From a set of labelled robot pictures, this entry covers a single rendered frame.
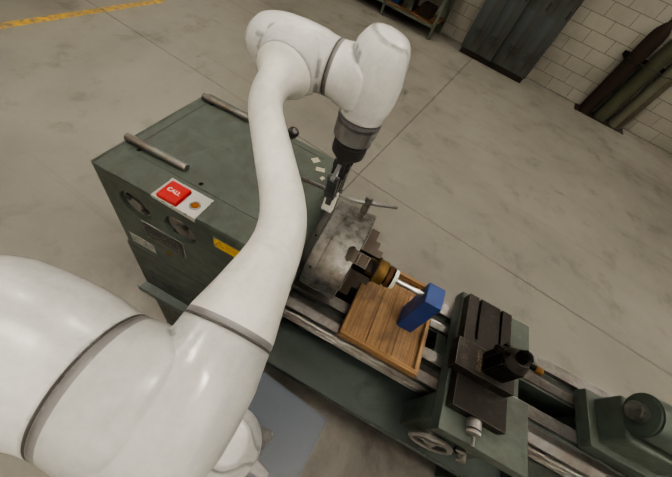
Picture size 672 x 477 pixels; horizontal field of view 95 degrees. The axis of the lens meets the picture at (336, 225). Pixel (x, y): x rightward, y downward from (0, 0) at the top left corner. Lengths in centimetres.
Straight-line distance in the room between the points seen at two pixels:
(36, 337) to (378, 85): 52
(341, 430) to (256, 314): 172
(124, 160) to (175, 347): 76
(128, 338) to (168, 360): 4
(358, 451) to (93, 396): 179
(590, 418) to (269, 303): 138
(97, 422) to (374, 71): 53
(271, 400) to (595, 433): 112
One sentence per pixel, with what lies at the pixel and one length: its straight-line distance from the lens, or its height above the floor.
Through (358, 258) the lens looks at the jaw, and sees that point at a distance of 92.
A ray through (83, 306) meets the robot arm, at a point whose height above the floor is 163.
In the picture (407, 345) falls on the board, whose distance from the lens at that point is 123.
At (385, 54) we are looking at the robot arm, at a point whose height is 174.
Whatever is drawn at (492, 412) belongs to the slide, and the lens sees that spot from 124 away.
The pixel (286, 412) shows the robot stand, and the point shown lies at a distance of 120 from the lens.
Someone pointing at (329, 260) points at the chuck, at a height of 118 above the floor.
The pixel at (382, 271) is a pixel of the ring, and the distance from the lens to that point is 102.
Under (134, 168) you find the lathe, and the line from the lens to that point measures 100.
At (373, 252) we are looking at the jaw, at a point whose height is 110.
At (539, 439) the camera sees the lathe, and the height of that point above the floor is 86.
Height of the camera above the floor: 194
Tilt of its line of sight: 50 degrees down
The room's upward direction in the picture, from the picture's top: 23 degrees clockwise
